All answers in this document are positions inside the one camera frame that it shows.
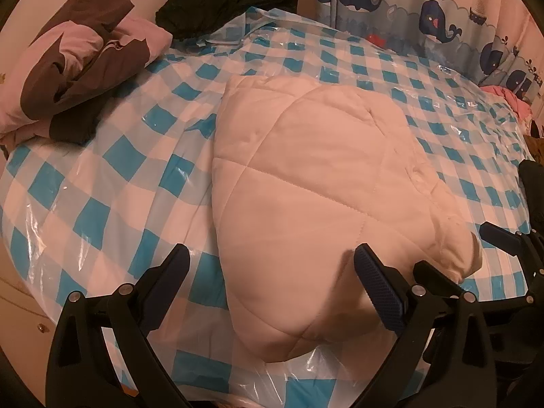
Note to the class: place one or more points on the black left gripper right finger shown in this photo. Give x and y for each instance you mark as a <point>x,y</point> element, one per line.
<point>442,354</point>

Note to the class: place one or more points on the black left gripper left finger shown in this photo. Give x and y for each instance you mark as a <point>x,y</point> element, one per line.
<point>101,355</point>

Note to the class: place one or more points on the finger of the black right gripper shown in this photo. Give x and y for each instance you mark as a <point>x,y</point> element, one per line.
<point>515,325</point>
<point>527,248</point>

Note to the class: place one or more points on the white quilted jacket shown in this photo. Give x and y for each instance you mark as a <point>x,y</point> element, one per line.
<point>304,172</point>

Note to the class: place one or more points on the pink clothes at right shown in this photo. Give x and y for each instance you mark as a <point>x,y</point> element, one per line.
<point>521,109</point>

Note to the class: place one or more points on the dark garment at right edge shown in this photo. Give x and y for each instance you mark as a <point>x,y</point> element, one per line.
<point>531,174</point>

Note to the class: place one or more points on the blue checkered bagged quilt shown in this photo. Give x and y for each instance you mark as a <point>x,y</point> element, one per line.
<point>92,218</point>

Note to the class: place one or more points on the whale pattern curtain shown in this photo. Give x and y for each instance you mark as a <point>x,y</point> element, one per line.
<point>490,42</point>

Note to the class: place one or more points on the pink and brown garment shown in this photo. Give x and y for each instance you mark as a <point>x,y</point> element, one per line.
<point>62,81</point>

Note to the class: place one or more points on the black garment by wall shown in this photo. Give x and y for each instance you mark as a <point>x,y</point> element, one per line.
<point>191,19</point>

